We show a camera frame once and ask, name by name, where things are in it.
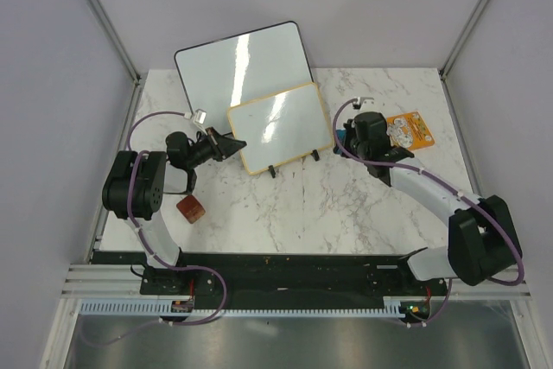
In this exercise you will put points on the aluminium rail frame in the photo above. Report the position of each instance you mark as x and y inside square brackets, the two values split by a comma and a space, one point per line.
[90, 281]

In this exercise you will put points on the blue whiteboard eraser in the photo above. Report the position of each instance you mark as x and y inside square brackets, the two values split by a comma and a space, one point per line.
[341, 134]

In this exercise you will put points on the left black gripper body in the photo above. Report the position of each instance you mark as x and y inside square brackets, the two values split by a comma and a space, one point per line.
[203, 151]

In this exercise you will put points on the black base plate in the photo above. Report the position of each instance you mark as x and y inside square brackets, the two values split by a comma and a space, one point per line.
[281, 281]

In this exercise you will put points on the yellow framed whiteboard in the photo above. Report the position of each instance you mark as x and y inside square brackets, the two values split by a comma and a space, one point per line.
[281, 127]

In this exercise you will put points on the black framed whiteboard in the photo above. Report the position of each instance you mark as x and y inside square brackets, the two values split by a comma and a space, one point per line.
[218, 75]

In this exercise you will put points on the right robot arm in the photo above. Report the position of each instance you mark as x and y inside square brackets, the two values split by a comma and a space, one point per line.
[482, 240]

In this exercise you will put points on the orange card box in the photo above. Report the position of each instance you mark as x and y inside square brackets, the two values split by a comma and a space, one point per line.
[409, 131]

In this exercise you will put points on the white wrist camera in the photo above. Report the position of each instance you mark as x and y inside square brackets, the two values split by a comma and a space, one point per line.
[197, 117]
[359, 102]

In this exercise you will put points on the aluminium corner post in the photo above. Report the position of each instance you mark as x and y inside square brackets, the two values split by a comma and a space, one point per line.
[464, 36]
[99, 12]

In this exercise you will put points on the right aluminium corner post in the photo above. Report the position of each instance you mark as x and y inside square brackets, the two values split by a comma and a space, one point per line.
[464, 36]

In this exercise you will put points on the red wooden block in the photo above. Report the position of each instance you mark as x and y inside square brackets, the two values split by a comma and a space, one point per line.
[191, 209]

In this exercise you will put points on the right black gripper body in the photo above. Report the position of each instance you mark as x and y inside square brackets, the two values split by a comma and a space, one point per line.
[352, 146]

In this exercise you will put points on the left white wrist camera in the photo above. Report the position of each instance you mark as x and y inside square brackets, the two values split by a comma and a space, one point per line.
[197, 117]

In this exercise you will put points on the left aluminium corner post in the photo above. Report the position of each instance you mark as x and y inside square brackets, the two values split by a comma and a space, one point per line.
[99, 12]

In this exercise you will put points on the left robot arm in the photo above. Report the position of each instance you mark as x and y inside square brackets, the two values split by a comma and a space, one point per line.
[134, 187]

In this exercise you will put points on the white slotted cable duct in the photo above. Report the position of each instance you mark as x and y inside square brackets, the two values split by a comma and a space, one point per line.
[169, 308]

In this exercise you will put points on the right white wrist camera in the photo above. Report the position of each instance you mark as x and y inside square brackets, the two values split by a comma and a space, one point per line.
[359, 102]

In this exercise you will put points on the black whiteboard stand foot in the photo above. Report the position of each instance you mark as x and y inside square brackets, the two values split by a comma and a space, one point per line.
[272, 171]

